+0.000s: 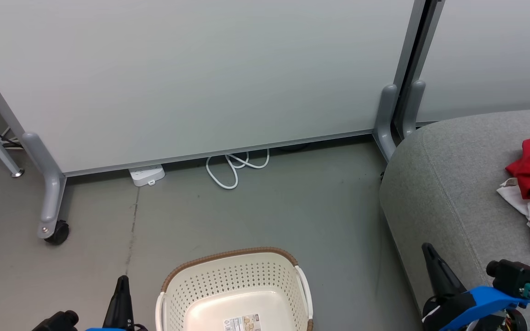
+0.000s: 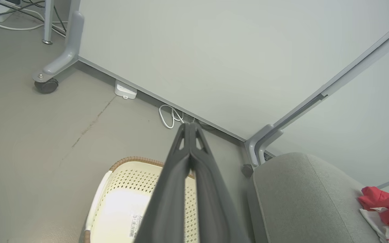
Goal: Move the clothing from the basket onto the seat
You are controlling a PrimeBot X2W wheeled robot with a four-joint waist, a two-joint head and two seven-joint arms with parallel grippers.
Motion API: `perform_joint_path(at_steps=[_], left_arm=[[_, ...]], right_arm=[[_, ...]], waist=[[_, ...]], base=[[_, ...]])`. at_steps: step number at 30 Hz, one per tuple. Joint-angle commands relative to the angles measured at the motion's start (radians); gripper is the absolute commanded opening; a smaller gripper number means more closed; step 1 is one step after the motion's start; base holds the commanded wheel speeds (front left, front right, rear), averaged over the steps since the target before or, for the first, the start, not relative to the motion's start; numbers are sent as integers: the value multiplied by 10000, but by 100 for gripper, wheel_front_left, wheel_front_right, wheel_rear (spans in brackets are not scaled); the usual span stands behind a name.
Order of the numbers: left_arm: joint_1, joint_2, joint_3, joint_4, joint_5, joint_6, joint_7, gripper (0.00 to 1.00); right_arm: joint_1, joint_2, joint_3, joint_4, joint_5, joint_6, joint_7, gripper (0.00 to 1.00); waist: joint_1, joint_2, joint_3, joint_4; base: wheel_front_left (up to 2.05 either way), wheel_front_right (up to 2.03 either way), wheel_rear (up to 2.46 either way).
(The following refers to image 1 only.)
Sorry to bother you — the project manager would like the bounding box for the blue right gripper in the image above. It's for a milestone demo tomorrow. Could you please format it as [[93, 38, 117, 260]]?
[[422, 243, 530, 331]]

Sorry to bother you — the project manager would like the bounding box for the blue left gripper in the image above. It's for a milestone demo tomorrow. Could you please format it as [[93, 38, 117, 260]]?
[[85, 275, 135, 331]]

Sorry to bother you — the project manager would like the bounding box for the cream perforated laundry basket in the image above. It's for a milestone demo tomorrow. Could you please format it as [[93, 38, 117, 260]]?
[[155, 247, 314, 331]]

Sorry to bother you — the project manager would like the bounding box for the printed basket label sticker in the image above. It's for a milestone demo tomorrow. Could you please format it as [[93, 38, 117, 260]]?
[[223, 314, 262, 331]]

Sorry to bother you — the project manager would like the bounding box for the grey fabric sofa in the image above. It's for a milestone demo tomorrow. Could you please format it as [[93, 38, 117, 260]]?
[[379, 107, 530, 331]]

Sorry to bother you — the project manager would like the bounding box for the black caster wheel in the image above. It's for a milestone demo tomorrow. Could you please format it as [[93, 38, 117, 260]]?
[[44, 220, 70, 245]]

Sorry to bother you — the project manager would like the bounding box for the grey partition leg with caster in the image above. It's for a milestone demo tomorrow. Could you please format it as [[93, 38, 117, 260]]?
[[22, 132, 67, 240]]

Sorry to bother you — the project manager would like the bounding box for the white power strip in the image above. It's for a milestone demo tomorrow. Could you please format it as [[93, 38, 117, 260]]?
[[128, 165, 166, 188]]

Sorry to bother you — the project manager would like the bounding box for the grey curved partition leg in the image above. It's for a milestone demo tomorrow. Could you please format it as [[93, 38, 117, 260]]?
[[374, 84, 399, 162], [402, 80, 427, 139]]

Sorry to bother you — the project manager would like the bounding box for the narrow frosted partition panel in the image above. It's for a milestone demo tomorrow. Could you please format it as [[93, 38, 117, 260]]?
[[402, 0, 530, 139]]

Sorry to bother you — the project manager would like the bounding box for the wide frosted partition panel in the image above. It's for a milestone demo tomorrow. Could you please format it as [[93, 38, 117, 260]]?
[[0, 0, 427, 178]]

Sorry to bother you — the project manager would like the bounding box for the white looped power cable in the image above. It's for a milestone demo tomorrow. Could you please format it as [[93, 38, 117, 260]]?
[[205, 148, 271, 190]]

